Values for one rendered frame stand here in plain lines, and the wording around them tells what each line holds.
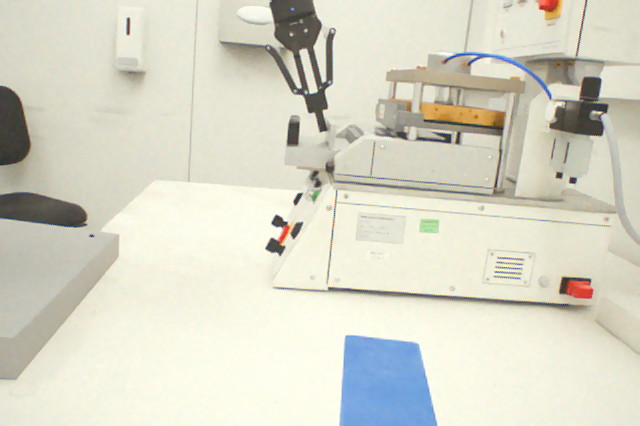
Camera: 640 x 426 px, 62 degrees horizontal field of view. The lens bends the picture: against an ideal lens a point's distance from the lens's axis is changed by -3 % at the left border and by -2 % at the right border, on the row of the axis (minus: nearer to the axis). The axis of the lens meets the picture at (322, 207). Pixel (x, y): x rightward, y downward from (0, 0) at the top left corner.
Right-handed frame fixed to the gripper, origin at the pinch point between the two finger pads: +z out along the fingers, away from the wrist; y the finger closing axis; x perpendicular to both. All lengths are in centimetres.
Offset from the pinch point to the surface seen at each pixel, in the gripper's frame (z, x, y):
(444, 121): 5.9, 9.6, -19.4
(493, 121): 7.8, 9.7, -27.2
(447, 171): 12.7, 15.9, -17.0
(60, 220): 21, -103, 108
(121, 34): -43, -132, 71
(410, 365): 30.2, 38.0, -3.5
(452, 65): -2.3, 3.4, -24.0
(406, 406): 30, 47, -2
